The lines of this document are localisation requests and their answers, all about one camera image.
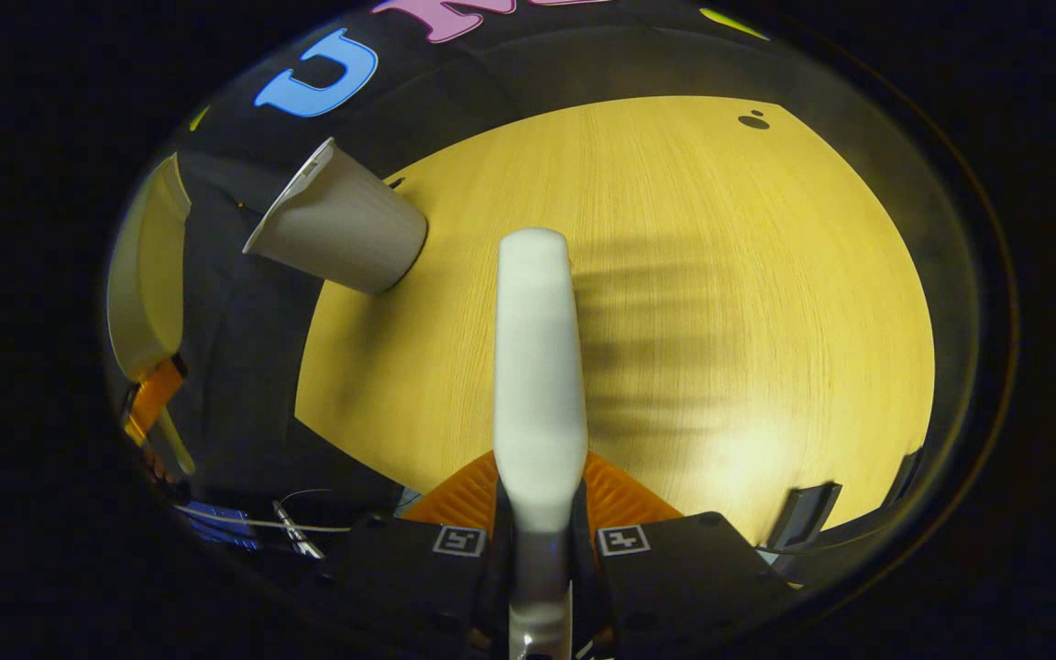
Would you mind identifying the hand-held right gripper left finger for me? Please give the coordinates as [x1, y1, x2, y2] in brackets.
[334, 449, 517, 659]

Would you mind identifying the black flat object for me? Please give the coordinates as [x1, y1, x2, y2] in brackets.
[764, 480, 845, 554]

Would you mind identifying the white ribbed garbage bin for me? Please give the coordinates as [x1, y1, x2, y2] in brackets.
[241, 137, 430, 296]

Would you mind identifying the small white broom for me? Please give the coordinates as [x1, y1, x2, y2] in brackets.
[491, 226, 590, 660]

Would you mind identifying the wooden desktop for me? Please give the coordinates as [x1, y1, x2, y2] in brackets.
[293, 95, 938, 553]

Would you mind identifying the white cable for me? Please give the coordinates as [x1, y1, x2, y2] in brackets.
[172, 489, 357, 561]

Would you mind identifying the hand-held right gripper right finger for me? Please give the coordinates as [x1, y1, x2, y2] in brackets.
[570, 449, 797, 659]

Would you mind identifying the blue object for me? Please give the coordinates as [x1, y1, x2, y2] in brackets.
[181, 500, 256, 551]

